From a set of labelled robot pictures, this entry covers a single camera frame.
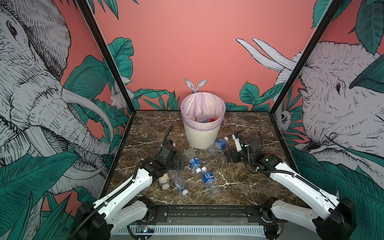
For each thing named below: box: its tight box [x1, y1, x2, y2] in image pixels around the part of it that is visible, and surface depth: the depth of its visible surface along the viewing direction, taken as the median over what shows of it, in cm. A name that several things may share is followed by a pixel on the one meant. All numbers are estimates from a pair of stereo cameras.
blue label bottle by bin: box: [210, 136, 229, 154], surface depth 100 cm
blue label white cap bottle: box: [185, 148, 202, 174], surface depth 89 cm
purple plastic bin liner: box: [180, 92, 226, 131], surface depth 95 cm
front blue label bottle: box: [201, 166, 221, 195], surface depth 84 cm
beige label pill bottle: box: [158, 172, 170, 190], surface depth 83 cm
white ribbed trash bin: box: [181, 113, 225, 150], surface depth 87 cm
